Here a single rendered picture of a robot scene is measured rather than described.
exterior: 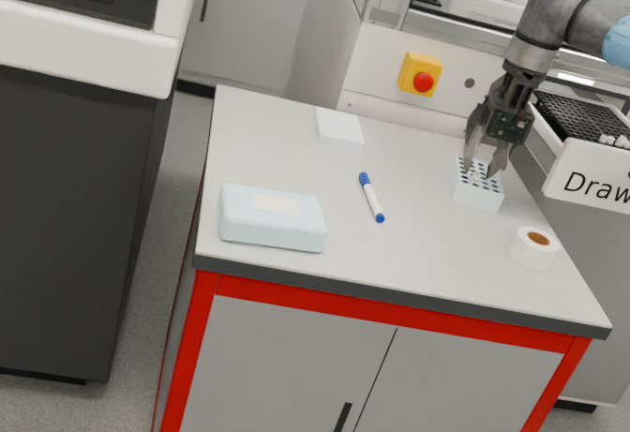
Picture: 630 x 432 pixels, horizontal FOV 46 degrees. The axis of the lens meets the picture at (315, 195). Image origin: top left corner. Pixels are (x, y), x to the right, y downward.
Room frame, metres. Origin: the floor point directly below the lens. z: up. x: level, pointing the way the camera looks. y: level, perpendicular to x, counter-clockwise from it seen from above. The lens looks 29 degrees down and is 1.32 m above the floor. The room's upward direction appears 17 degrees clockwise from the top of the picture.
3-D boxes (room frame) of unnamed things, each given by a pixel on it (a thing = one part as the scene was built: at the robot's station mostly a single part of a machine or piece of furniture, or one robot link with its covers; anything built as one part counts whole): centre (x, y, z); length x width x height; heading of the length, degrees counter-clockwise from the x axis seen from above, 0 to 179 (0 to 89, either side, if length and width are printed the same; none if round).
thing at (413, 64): (1.44, -0.13, 0.88); 0.07 x 0.05 x 0.07; 102
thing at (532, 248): (1.05, -0.36, 0.78); 0.07 x 0.07 x 0.04
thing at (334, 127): (1.31, 0.00, 0.77); 0.13 x 0.09 x 0.02; 13
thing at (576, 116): (1.41, -0.47, 0.87); 0.22 x 0.18 x 0.06; 12
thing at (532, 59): (1.19, -0.27, 1.04); 0.08 x 0.08 x 0.05
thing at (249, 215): (0.89, 0.05, 0.78); 0.15 x 0.10 x 0.04; 107
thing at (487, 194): (1.23, -0.27, 0.78); 0.12 x 0.08 x 0.04; 2
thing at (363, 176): (1.08, -0.09, 0.77); 0.14 x 0.02 x 0.02; 17
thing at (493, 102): (1.18, -0.26, 0.96); 0.09 x 0.08 x 0.12; 2
